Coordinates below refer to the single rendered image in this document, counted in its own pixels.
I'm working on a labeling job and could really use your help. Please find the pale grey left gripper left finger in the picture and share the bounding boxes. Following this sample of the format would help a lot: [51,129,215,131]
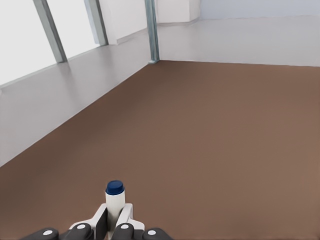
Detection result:
[68,203,109,240]

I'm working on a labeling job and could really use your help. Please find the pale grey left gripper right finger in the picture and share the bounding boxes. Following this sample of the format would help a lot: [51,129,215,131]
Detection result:
[115,203,146,232]

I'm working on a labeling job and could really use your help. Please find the white marker with blue cap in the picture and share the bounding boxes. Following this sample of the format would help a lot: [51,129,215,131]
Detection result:
[105,179,126,240]

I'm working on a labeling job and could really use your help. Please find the silver frame post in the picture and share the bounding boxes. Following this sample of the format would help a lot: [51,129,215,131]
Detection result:
[32,0,69,63]
[144,0,161,65]
[83,0,109,47]

